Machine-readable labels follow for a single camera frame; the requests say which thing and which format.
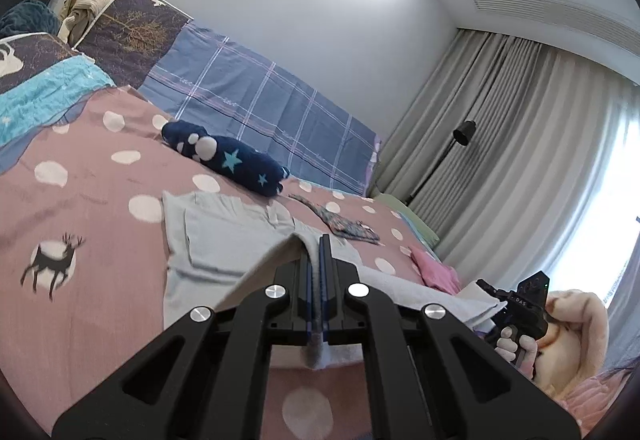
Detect navy star fleece garment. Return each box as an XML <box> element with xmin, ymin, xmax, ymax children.
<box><xmin>161</xmin><ymin>120</ymin><xmax>291</xmax><ymax>197</ymax></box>

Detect light grey long-sleeve shirt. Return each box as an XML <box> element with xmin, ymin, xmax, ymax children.
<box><xmin>162</xmin><ymin>190</ymin><xmax>511</xmax><ymax>371</ymax></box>

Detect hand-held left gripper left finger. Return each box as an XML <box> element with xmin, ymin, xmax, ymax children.
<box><xmin>52</xmin><ymin>235</ymin><xmax>319</xmax><ymax>440</ymax></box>

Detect person's pink quilted clothing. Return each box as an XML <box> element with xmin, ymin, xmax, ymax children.
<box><xmin>557</xmin><ymin>355</ymin><xmax>640</xmax><ymax>428</ymax></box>

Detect turquoise blanket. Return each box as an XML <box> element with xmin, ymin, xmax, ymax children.
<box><xmin>0</xmin><ymin>58</ymin><xmax>116</xmax><ymax>146</ymax></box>

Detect grey pleated curtain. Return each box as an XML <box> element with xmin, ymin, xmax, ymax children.
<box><xmin>370</xmin><ymin>28</ymin><xmax>640</xmax><ymax>316</ymax></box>

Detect folded floral pants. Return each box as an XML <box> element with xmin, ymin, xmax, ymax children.
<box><xmin>287</xmin><ymin>193</ymin><xmax>381</xmax><ymax>246</ymax></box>

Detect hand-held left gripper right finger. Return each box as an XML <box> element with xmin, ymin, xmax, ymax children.
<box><xmin>320</xmin><ymin>235</ymin><xmax>581</xmax><ymax>440</ymax></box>

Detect green pillow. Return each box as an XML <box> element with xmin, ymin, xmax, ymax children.
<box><xmin>372</xmin><ymin>193</ymin><xmax>441</xmax><ymax>246</ymax></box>

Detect black floor lamp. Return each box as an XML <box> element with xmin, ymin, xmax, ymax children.
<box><xmin>407</xmin><ymin>120</ymin><xmax>478</xmax><ymax>206</ymax></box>

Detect person's right hand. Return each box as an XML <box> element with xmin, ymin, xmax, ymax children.
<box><xmin>495</xmin><ymin>325</ymin><xmax>538</xmax><ymax>377</ymax></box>

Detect dark tree-print pillow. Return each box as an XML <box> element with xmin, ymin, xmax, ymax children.
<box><xmin>75</xmin><ymin>0</ymin><xmax>193</xmax><ymax>91</ymax></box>

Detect beige cloth pile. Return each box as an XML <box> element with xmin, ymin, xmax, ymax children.
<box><xmin>57</xmin><ymin>0</ymin><xmax>121</xmax><ymax>46</ymax></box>

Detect blue plaid headboard cover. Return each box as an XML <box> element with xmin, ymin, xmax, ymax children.
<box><xmin>137</xmin><ymin>20</ymin><xmax>383</xmax><ymax>198</ymax></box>

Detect dark teal fuzzy blanket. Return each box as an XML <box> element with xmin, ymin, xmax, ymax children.
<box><xmin>0</xmin><ymin>0</ymin><xmax>61</xmax><ymax>38</ymax></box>

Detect folded pink garment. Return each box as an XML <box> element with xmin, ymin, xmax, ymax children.
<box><xmin>410</xmin><ymin>247</ymin><xmax>461</xmax><ymax>296</ymax></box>

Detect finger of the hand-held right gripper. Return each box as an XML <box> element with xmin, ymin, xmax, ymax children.
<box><xmin>475</xmin><ymin>277</ymin><xmax>508</xmax><ymax>308</ymax></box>

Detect dark deer-print pillow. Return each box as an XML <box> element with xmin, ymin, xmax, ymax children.
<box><xmin>0</xmin><ymin>33</ymin><xmax>76</xmax><ymax>94</ymax></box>

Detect white ceiling air vent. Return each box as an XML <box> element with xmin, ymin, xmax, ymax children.
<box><xmin>467</xmin><ymin>0</ymin><xmax>640</xmax><ymax>48</ymax></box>

